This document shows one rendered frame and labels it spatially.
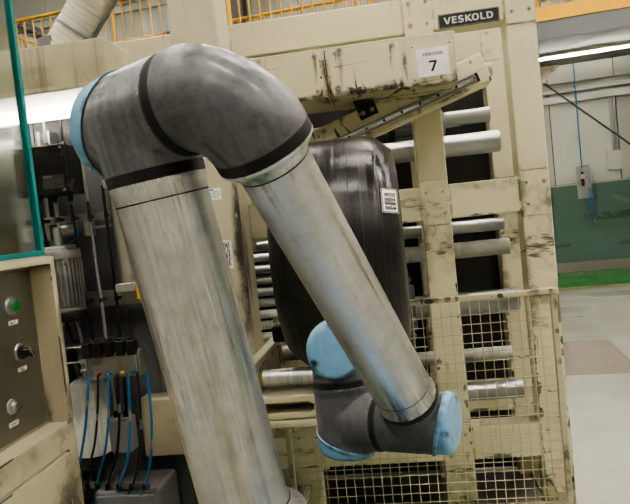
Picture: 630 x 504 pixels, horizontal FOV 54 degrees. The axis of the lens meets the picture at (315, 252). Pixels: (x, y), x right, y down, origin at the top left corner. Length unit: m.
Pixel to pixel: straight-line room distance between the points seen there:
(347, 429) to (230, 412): 0.29
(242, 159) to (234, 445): 0.33
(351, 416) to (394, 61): 1.17
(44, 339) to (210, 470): 0.80
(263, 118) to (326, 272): 0.20
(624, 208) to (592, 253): 0.86
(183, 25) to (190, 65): 1.07
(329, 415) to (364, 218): 0.52
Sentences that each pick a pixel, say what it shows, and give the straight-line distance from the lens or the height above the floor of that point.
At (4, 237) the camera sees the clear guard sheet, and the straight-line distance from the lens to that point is 1.39.
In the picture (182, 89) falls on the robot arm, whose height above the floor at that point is 1.43.
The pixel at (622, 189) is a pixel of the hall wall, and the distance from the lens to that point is 11.01.
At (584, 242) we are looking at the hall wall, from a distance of 10.92.
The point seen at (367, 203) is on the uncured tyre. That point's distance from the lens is 1.37.
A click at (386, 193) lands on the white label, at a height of 1.33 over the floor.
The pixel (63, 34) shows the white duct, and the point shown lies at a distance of 2.17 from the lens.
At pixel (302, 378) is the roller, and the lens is 1.55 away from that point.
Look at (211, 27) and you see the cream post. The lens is 1.69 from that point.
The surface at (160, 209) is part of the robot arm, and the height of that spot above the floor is 1.32.
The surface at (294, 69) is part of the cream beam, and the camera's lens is 1.89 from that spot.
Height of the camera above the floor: 1.29
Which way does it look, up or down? 3 degrees down
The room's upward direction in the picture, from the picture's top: 6 degrees counter-clockwise
